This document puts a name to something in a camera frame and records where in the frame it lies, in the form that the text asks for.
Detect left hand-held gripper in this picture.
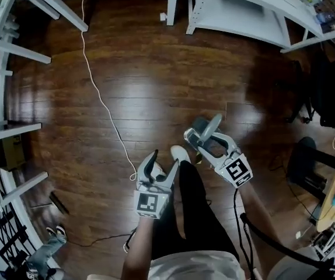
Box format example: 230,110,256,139
134,149,181,220

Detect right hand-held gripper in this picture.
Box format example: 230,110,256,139
196,132,254,190

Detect person's right forearm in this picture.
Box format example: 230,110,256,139
236,181,285,254

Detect person's left forearm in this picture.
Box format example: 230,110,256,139
121,216,157,280

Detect person's black trouser leg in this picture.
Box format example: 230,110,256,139
152,160,240,263

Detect person's white shirt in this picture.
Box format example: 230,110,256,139
87,250,320,280

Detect black office chair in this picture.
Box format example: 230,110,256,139
274,38,335,134

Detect white metal shelf unit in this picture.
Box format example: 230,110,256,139
186,0,335,54

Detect brown cardboard box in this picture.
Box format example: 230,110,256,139
0,135,26,172

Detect black metal railing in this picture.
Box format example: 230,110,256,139
0,199,37,277

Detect clear plastic water bottle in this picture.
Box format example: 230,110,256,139
315,11,335,25

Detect white table with plant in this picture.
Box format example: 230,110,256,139
0,0,52,77

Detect black floor cable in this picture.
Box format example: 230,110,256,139
64,228,139,248

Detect long white cable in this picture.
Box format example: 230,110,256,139
77,0,138,182

